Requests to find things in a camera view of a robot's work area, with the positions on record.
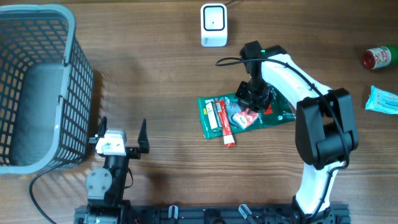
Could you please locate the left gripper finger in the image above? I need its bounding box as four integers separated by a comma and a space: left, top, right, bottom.
137, 119, 150, 153
95, 116, 107, 139

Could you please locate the green 3M gloves package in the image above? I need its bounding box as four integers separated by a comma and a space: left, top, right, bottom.
197, 86, 295, 139

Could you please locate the red white small packet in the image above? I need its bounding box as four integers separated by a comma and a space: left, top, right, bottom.
232, 108, 259, 129

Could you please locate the red toothpaste tube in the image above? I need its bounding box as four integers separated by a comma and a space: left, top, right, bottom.
215, 101, 236, 147

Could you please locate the light green wipes packet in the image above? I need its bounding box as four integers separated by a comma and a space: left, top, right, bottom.
365, 85, 398, 114

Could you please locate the green lid plastic jar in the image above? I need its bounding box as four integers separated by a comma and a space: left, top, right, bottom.
363, 45, 397, 70

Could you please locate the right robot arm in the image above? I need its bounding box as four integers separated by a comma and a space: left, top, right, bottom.
235, 41, 358, 223

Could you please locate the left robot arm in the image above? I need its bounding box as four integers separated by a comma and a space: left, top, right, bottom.
74, 117, 150, 224

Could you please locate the grey plastic shopping basket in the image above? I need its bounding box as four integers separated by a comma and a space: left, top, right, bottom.
1, 4, 94, 175

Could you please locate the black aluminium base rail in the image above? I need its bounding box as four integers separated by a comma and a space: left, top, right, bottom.
74, 204, 351, 224

